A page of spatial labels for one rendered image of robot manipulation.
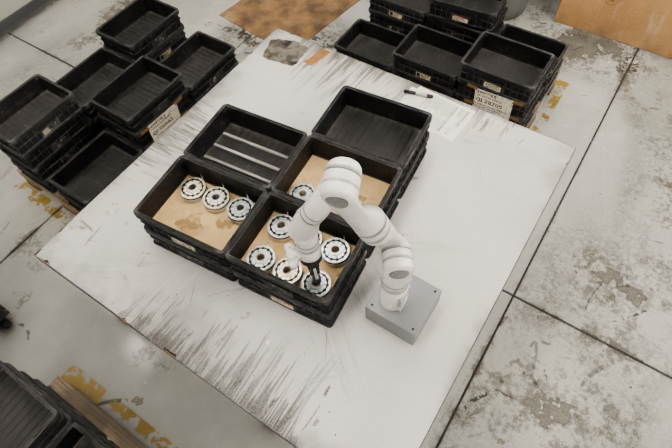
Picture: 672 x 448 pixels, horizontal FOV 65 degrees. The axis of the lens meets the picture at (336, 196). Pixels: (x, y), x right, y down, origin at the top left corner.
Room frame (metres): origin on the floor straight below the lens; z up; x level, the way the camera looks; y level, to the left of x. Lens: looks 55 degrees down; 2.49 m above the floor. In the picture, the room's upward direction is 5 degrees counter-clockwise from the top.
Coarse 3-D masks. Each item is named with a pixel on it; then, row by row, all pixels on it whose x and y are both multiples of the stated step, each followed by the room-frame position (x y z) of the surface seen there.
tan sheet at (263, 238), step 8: (272, 216) 1.09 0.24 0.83; (264, 232) 1.02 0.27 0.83; (256, 240) 0.99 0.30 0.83; (264, 240) 0.99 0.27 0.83; (272, 240) 0.98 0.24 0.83; (248, 248) 0.96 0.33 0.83; (272, 248) 0.95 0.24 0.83; (280, 248) 0.95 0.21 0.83; (352, 248) 0.92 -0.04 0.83; (280, 256) 0.91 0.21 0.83; (320, 264) 0.87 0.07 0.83; (272, 272) 0.85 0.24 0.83; (288, 272) 0.85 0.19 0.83; (304, 272) 0.84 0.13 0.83; (328, 272) 0.84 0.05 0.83; (336, 272) 0.83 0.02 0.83
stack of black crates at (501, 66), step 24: (480, 48) 2.29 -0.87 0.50; (504, 48) 2.23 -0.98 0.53; (528, 48) 2.16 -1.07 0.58; (480, 72) 2.02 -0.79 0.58; (504, 72) 2.10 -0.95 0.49; (528, 72) 2.08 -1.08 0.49; (456, 96) 2.08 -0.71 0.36; (504, 96) 1.93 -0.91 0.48; (528, 96) 1.86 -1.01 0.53; (528, 120) 2.03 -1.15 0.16
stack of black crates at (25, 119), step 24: (24, 96) 2.18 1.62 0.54; (48, 96) 2.21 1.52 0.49; (72, 96) 2.10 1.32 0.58; (0, 120) 2.04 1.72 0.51; (24, 120) 2.05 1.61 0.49; (48, 120) 1.97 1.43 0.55; (72, 120) 2.04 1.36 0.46; (0, 144) 1.91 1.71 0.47; (24, 144) 1.83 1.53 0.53; (48, 144) 1.91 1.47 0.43; (72, 144) 1.99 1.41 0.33; (24, 168) 1.90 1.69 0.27; (48, 168) 1.85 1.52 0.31
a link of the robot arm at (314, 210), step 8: (336, 160) 0.78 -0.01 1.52; (344, 160) 0.77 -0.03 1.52; (352, 160) 0.77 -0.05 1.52; (328, 168) 0.76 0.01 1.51; (344, 168) 0.75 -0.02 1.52; (352, 168) 0.75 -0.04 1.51; (360, 168) 0.76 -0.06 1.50; (360, 176) 0.75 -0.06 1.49; (320, 184) 0.79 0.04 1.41; (312, 200) 0.78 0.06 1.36; (320, 200) 0.77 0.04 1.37; (304, 208) 0.78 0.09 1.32; (312, 208) 0.77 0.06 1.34; (320, 208) 0.76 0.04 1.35; (328, 208) 0.76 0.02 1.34; (304, 216) 0.77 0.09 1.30; (312, 216) 0.76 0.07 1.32; (320, 216) 0.75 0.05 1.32; (312, 224) 0.76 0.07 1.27
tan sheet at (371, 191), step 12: (312, 156) 1.36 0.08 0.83; (312, 168) 1.30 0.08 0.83; (324, 168) 1.29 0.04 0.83; (300, 180) 1.24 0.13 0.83; (312, 180) 1.24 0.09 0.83; (372, 180) 1.21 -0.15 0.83; (288, 192) 1.19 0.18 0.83; (360, 192) 1.16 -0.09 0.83; (372, 192) 1.16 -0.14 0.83; (384, 192) 1.15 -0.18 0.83
